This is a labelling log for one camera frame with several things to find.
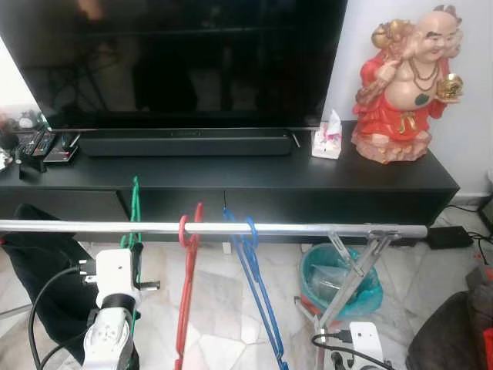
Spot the green plastic hanger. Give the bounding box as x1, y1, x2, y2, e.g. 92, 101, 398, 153
121, 176, 146, 249

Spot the red plastic hanger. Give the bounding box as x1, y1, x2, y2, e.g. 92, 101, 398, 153
173, 202, 206, 370

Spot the blue plastic hanger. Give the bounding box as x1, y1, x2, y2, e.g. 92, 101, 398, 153
222, 207, 291, 370

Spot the black soundbar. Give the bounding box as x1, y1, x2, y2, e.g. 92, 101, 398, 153
79, 128, 295, 158

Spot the black power adapter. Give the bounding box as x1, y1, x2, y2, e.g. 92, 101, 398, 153
428, 225, 474, 250

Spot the black remote control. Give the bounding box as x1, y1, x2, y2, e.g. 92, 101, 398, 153
15, 129, 56, 159

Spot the dark grey sofa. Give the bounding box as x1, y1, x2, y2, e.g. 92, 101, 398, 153
406, 266, 493, 370

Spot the silver clothes rack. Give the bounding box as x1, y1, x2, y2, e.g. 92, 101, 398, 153
0, 219, 429, 370

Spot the black TV cabinet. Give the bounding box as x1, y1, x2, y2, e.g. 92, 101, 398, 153
0, 121, 461, 246

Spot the black television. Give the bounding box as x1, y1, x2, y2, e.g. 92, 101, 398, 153
0, 0, 349, 132

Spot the white pink tissue pack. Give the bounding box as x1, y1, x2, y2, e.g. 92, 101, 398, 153
311, 109, 344, 160

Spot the orange bin with teal bag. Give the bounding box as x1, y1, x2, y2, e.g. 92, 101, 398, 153
299, 243, 384, 319

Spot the red laughing Buddha statue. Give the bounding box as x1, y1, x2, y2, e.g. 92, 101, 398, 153
351, 4, 464, 165

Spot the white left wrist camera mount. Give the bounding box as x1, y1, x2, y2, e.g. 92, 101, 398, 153
94, 247, 141, 311

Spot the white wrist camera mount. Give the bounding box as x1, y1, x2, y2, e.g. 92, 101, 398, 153
348, 321, 384, 370
94, 247, 141, 311

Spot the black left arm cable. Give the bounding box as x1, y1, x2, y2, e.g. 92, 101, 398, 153
28, 261, 99, 370

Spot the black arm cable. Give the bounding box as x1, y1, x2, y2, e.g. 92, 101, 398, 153
310, 330, 394, 370
28, 261, 99, 370

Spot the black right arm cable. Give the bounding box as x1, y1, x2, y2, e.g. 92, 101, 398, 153
310, 330, 394, 370

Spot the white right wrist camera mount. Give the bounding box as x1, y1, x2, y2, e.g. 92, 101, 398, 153
348, 321, 384, 370

